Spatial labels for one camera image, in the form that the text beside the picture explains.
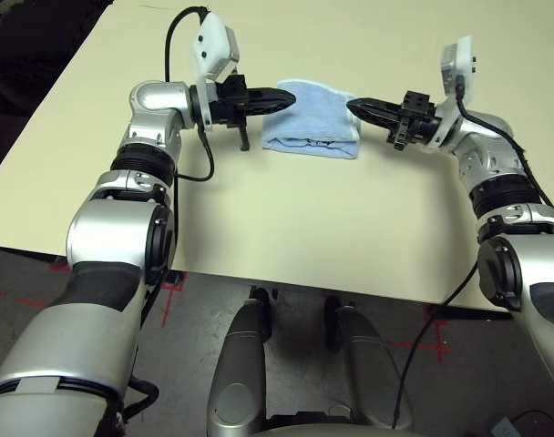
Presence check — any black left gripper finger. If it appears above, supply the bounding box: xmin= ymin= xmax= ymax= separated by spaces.
xmin=248 ymin=87 xmax=297 ymax=104
xmin=249 ymin=98 xmax=295 ymax=116

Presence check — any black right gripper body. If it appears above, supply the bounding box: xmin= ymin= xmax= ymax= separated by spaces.
xmin=386 ymin=89 xmax=441 ymax=151

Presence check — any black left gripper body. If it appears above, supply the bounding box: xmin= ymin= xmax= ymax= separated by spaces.
xmin=212 ymin=76 xmax=251 ymax=152

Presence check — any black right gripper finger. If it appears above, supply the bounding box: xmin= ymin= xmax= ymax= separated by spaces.
xmin=347 ymin=97 xmax=404 ymax=117
xmin=349 ymin=108 xmax=401 ymax=131

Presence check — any light blue towel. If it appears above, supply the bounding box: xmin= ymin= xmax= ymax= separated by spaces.
xmin=262 ymin=79 xmax=361 ymax=160

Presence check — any black left robot foot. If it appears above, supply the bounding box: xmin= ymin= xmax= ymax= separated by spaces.
xmin=250 ymin=286 xmax=274 ymax=340

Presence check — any black robot foot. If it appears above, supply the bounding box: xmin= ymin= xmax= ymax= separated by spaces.
xmin=250 ymin=286 xmax=274 ymax=340
xmin=324 ymin=295 xmax=347 ymax=352

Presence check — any black foam floor mat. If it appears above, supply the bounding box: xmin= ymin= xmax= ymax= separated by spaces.
xmin=0 ymin=0 xmax=117 ymax=183

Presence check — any black right robot foot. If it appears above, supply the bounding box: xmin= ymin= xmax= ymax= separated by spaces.
xmin=324 ymin=295 xmax=347 ymax=352

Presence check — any grey robot torso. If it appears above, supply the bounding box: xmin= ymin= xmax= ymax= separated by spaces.
xmin=258 ymin=421 xmax=424 ymax=437

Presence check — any small grey blue box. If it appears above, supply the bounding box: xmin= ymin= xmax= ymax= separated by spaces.
xmin=489 ymin=417 xmax=518 ymax=437

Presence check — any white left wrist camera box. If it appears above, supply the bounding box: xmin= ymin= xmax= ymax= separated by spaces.
xmin=190 ymin=12 xmax=240 ymax=133

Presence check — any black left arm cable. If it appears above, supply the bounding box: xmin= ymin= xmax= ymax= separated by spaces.
xmin=121 ymin=5 xmax=214 ymax=424

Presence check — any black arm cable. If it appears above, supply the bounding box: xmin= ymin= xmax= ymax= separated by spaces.
xmin=121 ymin=5 xmax=214 ymax=424
xmin=392 ymin=84 xmax=554 ymax=429

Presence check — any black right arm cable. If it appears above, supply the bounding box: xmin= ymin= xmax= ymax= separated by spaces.
xmin=392 ymin=84 xmax=554 ymax=429

